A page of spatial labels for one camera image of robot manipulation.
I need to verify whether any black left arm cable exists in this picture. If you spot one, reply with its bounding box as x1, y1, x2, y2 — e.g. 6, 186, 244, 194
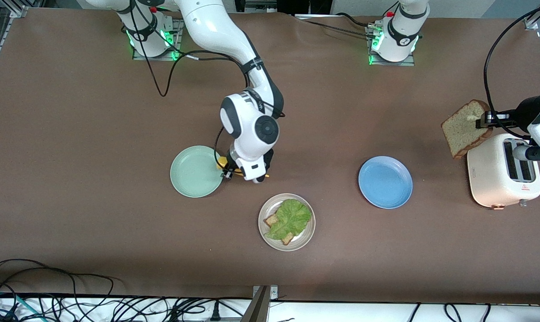
484, 0, 540, 139

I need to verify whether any short aluminium profile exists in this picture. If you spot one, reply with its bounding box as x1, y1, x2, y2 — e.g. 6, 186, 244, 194
524, 0, 540, 31

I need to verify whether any grey metal bracket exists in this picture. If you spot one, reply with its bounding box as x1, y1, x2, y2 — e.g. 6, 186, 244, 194
252, 285, 278, 301

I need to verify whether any long aluminium frame rail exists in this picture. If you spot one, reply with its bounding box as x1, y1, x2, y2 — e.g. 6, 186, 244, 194
0, 4, 29, 90

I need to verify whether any long looped black cable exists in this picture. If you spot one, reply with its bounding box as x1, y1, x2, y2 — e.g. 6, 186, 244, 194
0, 258, 115, 322

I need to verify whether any yellow squeeze bottle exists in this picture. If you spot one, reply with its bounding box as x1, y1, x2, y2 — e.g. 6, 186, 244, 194
216, 156, 270, 180

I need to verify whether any thick black base cable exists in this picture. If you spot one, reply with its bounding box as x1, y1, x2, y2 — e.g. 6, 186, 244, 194
335, 13, 378, 28

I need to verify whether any green lettuce leaf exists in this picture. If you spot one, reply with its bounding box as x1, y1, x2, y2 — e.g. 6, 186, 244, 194
265, 199, 312, 241

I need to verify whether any teal cable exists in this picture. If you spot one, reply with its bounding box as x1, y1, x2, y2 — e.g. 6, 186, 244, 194
0, 291, 29, 319

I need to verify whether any black and silver device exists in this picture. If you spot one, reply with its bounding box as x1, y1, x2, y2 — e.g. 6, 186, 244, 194
234, 0, 332, 16

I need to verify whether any blue plate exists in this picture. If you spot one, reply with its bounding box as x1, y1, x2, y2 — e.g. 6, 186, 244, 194
358, 156, 413, 209

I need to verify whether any beige plate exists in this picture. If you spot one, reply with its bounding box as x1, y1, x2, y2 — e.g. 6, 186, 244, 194
258, 193, 316, 252

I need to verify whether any thin black base cable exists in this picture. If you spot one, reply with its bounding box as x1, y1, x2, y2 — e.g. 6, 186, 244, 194
304, 20, 375, 37

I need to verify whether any mint green plate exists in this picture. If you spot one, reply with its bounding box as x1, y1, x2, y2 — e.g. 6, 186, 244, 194
170, 145, 225, 199

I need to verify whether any brown table mat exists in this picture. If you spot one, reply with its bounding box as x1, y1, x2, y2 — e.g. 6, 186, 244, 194
0, 8, 540, 305

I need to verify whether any cream toaster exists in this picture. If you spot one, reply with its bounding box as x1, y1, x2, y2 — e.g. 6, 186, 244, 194
467, 133, 540, 210

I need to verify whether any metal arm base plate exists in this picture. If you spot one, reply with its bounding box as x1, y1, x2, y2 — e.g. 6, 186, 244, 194
132, 19, 181, 61
367, 25, 416, 67

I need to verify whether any brown bread slice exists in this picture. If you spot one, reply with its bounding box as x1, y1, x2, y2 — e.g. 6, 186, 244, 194
441, 99, 494, 160
264, 214, 295, 246

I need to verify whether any dark metal post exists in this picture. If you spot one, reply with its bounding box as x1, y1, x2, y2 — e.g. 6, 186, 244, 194
241, 286, 270, 322

